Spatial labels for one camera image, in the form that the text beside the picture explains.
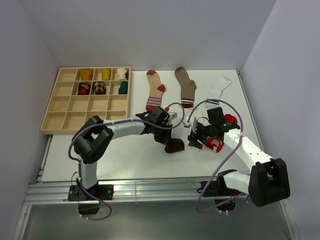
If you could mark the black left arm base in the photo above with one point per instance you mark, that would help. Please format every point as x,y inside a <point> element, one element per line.
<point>102,192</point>

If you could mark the plain white sock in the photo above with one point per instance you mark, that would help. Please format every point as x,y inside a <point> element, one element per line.
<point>199,116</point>

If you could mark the aluminium frame rail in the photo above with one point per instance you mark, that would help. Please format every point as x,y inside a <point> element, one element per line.
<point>139,190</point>

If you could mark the red patterned sock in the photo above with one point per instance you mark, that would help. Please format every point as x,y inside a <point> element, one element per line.
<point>214,143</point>

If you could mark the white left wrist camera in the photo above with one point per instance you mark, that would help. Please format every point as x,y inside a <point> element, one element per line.
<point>171,114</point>

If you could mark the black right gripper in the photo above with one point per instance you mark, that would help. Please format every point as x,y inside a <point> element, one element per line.
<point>194,136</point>

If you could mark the dark brown striped sock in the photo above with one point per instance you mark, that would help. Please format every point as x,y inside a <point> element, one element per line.
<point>174,145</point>

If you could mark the orange rolled sock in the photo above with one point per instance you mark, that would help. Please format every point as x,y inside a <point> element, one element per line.
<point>86,74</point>

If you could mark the cream rolled sock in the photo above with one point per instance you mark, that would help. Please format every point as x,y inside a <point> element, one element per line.
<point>122,74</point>

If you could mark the tan brown sock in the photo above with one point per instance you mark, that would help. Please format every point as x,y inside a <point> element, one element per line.
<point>187,87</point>

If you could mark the argyle red rolled sock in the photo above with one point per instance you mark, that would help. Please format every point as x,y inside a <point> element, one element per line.
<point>83,89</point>

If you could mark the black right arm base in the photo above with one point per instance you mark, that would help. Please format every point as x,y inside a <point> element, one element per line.
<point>214,190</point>

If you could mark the argyle brown rolled sock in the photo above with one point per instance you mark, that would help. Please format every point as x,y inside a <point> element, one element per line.
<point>99,88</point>

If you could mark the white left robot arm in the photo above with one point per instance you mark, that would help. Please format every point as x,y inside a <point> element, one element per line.
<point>92,140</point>

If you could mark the yellow rolled sock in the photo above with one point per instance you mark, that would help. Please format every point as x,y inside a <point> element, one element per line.
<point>106,74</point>

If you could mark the teal rolled sock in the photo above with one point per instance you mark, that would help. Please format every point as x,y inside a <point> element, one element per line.
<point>123,89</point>

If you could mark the wooden compartment tray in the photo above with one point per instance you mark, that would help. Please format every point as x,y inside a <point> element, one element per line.
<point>67,112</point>

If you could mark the white black-striped sock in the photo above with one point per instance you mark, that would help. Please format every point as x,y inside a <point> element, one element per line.
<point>215,91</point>

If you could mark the beige maroon striped sock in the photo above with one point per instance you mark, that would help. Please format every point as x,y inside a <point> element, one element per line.
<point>156,91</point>

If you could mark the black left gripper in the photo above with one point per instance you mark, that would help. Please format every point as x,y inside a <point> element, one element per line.
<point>165,138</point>

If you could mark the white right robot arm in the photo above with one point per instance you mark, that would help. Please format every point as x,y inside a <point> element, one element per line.
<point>268,180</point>

